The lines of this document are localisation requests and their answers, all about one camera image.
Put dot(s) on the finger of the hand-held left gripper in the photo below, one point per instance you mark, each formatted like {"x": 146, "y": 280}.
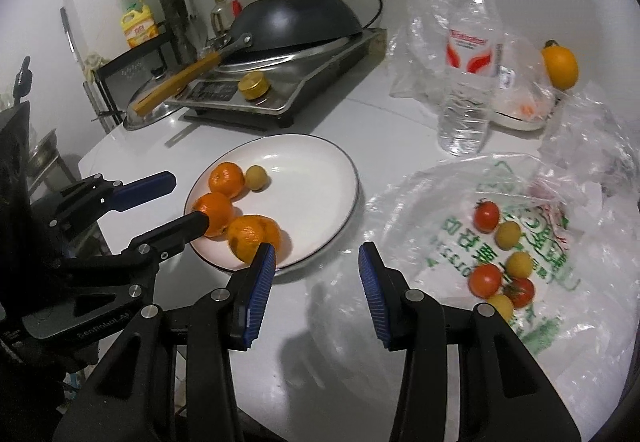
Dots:
{"x": 170, "y": 232}
{"x": 145, "y": 188}

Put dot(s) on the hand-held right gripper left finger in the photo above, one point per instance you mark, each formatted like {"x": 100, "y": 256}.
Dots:
{"x": 257, "y": 292}

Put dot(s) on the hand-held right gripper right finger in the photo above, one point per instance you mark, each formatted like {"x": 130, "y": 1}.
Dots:
{"x": 372, "y": 292}

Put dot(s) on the mandarin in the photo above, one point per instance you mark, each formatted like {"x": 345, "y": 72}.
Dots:
{"x": 215, "y": 212}
{"x": 227, "y": 179}
{"x": 252, "y": 237}

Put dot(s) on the yellow cherry tomato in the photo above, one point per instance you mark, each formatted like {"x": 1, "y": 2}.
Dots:
{"x": 507, "y": 234}
{"x": 519, "y": 265}
{"x": 256, "y": 178}
{"x": 500, "y": 306}

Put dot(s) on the green printed plastic bag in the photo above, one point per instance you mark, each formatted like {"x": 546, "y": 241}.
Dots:
{"x": 425, "y": 202}

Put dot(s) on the white plate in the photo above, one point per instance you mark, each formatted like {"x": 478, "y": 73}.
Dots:
{"x": 300, "y": 192}

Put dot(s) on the red cherry tomato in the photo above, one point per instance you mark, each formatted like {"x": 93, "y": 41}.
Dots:
{"x": 521, "y": 293}
{"x": 485, "y": 279}
{"x": 486, "y": 216}

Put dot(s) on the steel pot lid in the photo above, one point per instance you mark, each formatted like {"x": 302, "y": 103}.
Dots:
{"x": 155, "y": 116}

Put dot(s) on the steel bowl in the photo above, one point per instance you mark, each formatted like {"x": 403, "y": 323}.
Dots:
{"x": 44, "y": 154}

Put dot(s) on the pale rag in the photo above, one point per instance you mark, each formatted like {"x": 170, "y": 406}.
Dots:
{"x": 93, "y": 66}

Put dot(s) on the black metal rack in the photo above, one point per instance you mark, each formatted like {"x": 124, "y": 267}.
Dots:
{"x": 130, "y": 54}

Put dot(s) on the brass cooker knob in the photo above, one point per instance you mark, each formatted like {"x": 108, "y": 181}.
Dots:
{"x": 252, "y": 85}

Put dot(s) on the yellow detergent bottle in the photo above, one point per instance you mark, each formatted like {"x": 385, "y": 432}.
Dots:
{"x": 140, "y": 26}

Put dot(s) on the steel induction cooker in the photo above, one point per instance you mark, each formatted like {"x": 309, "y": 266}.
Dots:
{"x": 325, "y": 66}

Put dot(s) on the clear water bottle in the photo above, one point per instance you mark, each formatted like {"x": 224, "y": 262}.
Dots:
{"x": 470, "y": 96}

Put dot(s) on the black wok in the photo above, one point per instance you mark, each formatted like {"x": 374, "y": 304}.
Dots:
{"x": 300, "y": 16}

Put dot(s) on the crumpled clear plastic bag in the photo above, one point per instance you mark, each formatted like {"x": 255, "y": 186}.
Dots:
{"x": 590, "y": 131}

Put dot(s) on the large orange with stem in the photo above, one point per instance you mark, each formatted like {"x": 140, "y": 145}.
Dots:
{"x": 561, "y": 66}

